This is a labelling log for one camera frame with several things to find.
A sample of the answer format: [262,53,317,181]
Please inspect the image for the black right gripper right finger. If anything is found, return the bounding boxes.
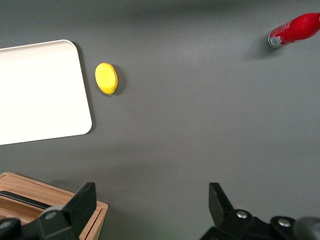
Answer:
[199,182,301,240]

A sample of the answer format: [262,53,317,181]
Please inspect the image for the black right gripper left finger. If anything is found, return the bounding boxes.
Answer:
[0,182,97,240]

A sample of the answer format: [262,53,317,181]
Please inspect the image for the wooden drawer cabinet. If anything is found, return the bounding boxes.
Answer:
[0,171,109,240]

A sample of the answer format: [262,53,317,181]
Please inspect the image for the cream rectangular tray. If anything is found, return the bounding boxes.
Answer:
[0,39,93,146]

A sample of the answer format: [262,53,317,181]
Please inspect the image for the yellow lemon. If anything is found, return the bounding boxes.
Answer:
[94,62,119,96]

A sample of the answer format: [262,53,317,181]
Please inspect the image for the red bottle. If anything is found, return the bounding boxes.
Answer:
[267,12,320,49]

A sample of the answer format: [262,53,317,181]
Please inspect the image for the wooden drawer black handle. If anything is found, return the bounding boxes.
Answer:
[0,175,102,226]

